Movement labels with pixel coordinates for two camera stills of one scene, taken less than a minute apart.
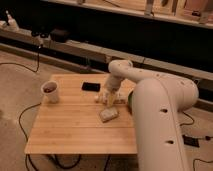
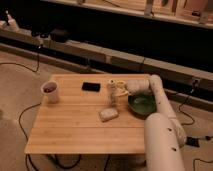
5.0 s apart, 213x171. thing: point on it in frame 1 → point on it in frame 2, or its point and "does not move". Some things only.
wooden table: (73, 125) does not move
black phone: (91, 86) does not move
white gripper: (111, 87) → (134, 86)
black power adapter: (188, 140) does not move
